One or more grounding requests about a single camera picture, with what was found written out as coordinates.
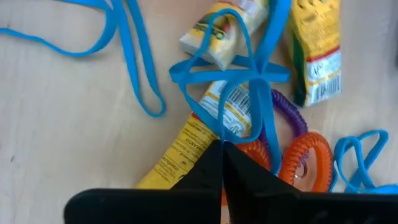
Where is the yellow tube packet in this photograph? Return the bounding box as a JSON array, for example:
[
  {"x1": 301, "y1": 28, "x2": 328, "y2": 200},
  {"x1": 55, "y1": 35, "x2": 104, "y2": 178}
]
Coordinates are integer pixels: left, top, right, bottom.
[{"x1": 136, "y1": 80, "x2": 252, "y2": 190}]

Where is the blue rubber band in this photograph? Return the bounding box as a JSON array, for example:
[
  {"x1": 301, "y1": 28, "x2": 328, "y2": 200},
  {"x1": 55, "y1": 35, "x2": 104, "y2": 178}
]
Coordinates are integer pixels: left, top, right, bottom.
[
  {"x1": 169, "y1": 7, "x2": 292, "y2": 144},
  {"x1": 0, "y1": 0, "x2": 166, "y2": 118},
  {"x1": 248, "y1": 0, "x2": 293, "y2": 175},
  {"x1": 329, "y1": 129, "x2": 398, "y2": 194}
]

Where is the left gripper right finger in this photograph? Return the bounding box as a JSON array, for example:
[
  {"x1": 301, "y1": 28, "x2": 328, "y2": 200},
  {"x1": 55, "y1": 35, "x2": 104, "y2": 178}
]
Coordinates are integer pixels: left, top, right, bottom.
[{"x1": 223, "y1": 141, "x2": 398, "y2": 224}]

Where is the yellow snack bag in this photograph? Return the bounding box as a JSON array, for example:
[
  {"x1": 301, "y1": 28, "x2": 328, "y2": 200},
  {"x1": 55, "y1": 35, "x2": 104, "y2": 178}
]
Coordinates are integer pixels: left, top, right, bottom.
[
  {"x1": 284, "y1": 0, "x2": 343, "y2": 108},
  {"x1": 179, "y1": 0, "x2": 270, "y2": 71}
]

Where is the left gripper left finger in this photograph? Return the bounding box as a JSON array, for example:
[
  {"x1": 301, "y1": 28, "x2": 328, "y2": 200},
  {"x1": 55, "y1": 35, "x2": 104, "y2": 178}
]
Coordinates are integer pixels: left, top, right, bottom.
[{"x1": 63, "y1": 139, "x2": 223, "y2": 224}]

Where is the purple coil wristband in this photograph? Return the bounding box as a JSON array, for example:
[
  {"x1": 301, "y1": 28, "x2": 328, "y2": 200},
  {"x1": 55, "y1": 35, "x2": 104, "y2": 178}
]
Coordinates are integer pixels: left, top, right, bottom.
[{"x1": 259, "y1": 88, "x2": 309, "y2": 147}]

